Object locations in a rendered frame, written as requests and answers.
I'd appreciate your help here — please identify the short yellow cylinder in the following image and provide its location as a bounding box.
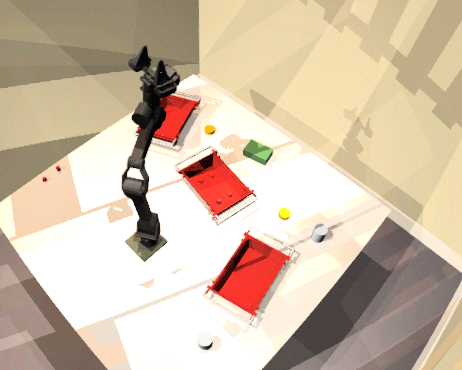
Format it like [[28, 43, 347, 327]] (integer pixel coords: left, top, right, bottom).
[[204, 125, 215, 135], [279, 208, 290, 220]]

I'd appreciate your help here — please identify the green rectangular block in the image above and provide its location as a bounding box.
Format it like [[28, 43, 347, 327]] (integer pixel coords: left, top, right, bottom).
[[243, 139, 274, 165]]

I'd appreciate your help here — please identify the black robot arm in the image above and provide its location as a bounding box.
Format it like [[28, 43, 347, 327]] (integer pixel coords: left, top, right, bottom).
[[121, 64, 181, 251]]

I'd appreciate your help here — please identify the black cylinder with grey top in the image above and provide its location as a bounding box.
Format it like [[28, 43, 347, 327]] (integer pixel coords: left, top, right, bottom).
[[311, 223, 328, 243], [197, 330, 213, 350]]

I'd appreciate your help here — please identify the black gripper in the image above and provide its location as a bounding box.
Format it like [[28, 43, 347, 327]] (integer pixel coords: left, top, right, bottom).
[[128, 46, 177, 99]]

